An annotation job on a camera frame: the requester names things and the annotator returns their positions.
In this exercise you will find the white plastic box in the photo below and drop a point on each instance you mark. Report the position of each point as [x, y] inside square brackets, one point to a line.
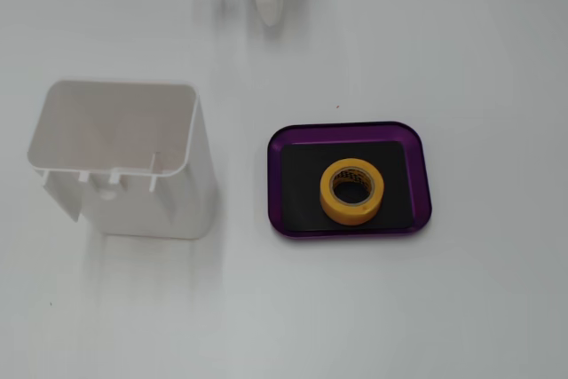
[120, 201]

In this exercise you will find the purple metal tray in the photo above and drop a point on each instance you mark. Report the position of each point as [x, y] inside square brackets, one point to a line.
[274, 183]

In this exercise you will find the yellow tape roll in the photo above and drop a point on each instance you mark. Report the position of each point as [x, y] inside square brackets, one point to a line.
[330, 208]

